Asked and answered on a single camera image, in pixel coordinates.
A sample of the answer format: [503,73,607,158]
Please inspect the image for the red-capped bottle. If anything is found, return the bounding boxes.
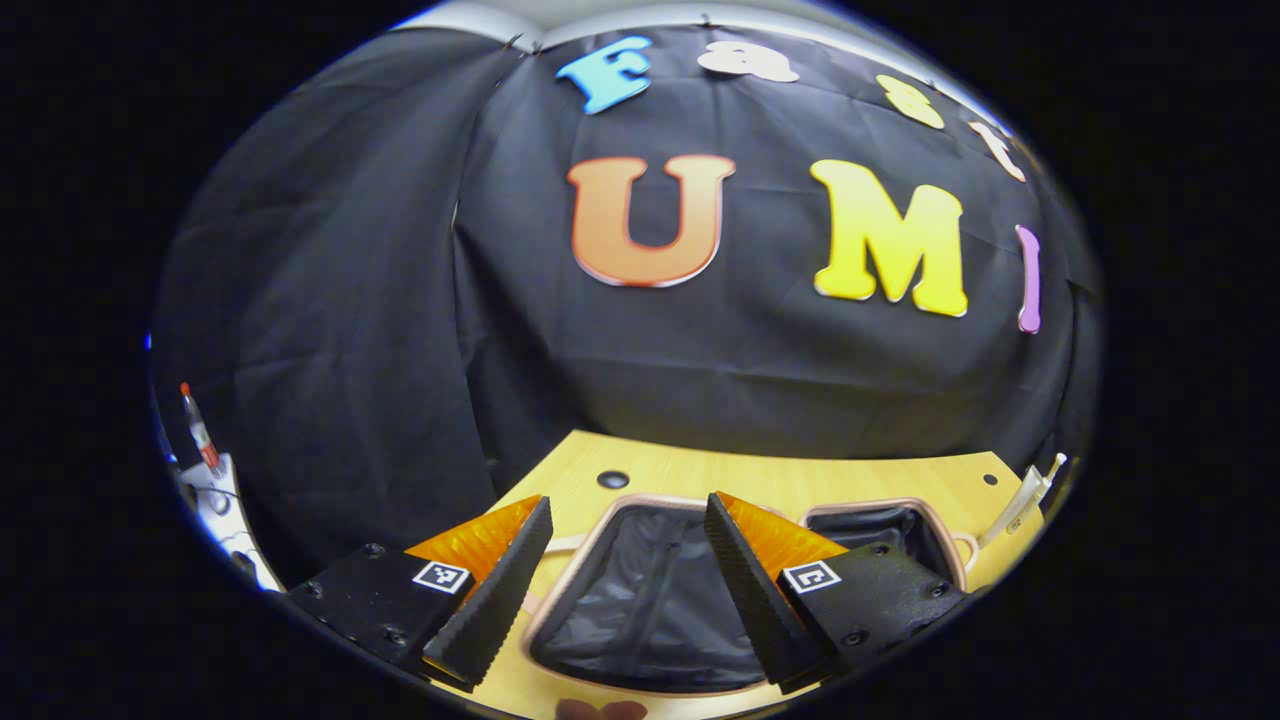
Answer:
[179,381,224,477]

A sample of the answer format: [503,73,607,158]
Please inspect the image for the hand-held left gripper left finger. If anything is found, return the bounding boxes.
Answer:
[286,494,555,693]

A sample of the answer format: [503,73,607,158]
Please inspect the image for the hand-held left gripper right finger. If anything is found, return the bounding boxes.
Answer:
[703,490,971,695]

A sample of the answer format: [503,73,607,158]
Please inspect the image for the white pump bottle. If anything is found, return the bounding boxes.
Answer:
[977,452,1070,552]

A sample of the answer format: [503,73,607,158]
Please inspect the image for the pale pink suitcase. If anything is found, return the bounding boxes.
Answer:
[520,492,979,698]

